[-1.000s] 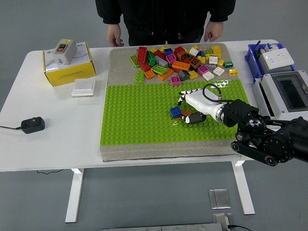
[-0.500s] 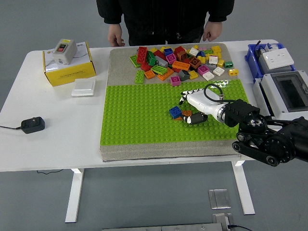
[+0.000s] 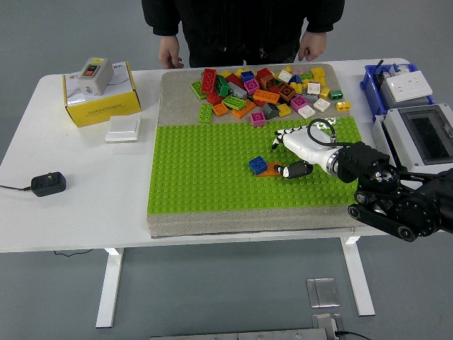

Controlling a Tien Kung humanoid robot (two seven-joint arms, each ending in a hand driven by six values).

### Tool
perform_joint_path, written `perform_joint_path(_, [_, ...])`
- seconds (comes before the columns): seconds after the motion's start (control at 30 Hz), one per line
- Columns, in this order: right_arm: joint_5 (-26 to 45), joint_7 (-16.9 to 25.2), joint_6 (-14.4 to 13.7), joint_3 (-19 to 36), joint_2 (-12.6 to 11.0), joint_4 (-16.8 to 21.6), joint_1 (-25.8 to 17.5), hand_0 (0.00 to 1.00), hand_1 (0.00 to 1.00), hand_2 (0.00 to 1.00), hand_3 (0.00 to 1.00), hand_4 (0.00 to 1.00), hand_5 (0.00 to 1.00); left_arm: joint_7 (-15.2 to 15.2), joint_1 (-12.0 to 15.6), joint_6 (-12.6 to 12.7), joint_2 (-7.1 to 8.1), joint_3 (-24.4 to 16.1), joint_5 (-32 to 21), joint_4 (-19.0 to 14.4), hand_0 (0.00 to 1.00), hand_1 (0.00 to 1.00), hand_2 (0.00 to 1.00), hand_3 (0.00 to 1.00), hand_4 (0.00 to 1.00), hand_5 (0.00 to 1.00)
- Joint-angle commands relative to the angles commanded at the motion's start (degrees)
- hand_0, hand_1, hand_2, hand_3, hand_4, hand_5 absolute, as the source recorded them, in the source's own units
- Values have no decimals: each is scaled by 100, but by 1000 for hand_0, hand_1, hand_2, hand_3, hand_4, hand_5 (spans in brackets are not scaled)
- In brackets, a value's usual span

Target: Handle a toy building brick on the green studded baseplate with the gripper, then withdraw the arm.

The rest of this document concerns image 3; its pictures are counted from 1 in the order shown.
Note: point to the red long toy brick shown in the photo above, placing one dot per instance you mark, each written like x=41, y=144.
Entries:
x=209, y=80

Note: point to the blue toy brick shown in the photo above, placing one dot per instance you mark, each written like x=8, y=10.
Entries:
x=247, y=76
x=257, y=164
x=296, y=80

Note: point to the white wall switch plate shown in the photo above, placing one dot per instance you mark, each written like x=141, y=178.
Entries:
x=122, y=128

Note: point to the magenta toy brick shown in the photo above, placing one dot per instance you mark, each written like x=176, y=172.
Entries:
x=299, y=102
x=257, y=118
x=252, y=86

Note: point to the lime eight-stud toy brick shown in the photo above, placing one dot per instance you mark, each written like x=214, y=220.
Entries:
x=205, y=113

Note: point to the dark green toy brick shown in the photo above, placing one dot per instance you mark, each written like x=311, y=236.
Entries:
x=222, y=86

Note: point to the person's left forearm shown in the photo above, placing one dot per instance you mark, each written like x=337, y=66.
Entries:
x=323, y=19

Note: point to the grey-brown mat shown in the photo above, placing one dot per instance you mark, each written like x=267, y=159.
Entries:
x=177, y=95

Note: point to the green studded baseplate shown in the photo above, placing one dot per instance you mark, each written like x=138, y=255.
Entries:
x=198, y=170

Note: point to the black power adapter plug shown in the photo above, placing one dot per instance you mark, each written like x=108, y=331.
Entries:
x=47, y=184

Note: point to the translucent grey toy brick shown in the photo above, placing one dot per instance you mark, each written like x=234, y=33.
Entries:
x=310, y=98

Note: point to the yellow toy brick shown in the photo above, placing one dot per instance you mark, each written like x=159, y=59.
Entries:
x=320, y=81
x=226, y=73
x=287, y=68
x=324, y=93
x=318, y=72
x=284, y=110
x=296, y=88
x=240, y=71
x=343, y=105

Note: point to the white toy brick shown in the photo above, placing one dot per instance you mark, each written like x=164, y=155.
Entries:
x=285, y=76
x=313, y=88
x=321, y=105
x=306, y=111

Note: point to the brown toy brick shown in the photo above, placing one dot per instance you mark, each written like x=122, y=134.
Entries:
x=287, y=93

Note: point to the person's left hand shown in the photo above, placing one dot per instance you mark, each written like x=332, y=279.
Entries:
x=313, y=45

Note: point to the lime six-stud toy brick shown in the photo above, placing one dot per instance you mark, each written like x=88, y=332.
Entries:
x=233, y=102

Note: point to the grey metal bracket plate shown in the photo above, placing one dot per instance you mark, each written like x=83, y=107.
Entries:
x=325, y=322

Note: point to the orange eight-stud toy brick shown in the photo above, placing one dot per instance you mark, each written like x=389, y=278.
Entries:
x=266, y=96
x=270, y=169

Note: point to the grey push-button switch box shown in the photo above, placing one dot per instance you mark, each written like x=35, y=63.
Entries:
x=101, y=79

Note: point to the person's right hand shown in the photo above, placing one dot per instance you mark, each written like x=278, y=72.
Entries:
x=170, y=52

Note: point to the red square toy brick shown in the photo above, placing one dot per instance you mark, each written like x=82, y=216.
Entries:
x=263, y=73

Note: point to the dark grey toy brick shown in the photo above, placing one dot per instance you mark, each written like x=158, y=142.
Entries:
x=271, y=110

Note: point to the grey enclosure with window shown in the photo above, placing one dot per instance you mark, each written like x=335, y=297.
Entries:
x=396, y=131

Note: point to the white table leg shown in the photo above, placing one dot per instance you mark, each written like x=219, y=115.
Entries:
x=109, y=290
x=357, y=280

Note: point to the person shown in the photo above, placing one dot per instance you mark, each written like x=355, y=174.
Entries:
x=244, y=28

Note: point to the blue plastic bin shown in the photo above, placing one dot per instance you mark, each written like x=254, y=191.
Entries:
x=368, y=85

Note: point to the long grey metal bar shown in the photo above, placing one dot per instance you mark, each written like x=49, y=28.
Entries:
x=240, y=335

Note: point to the orange small toy brick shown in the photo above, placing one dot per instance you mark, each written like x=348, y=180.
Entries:
x=220, y=110

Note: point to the grey long toy brick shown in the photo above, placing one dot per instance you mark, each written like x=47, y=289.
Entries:
x=238, y=90

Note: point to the pink flat toy brick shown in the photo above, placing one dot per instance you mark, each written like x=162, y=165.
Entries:
x=297, y=71

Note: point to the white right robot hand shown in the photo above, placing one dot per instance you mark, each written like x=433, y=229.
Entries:
x=308, y=148

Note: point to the large metal floor plate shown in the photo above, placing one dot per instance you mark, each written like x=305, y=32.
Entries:
x=322, y=292

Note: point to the white wall socket panel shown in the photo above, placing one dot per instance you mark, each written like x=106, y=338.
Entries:
x=408, y=85

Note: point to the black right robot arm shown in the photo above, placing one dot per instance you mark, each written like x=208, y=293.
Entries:
x=361, y=157

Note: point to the yellow cardboard box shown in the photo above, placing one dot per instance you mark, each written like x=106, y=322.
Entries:
x=102, y=111

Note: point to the grey box under socket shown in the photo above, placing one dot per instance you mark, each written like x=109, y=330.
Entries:
x=393, y=100

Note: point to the lime flat toy brick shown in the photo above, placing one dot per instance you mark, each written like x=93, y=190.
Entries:
x=196, y=88

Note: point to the orange long toy brick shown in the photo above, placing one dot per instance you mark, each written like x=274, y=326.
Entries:
x=243, y=111

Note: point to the person's right forearm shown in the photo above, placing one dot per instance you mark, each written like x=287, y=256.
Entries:
x=164, y=23

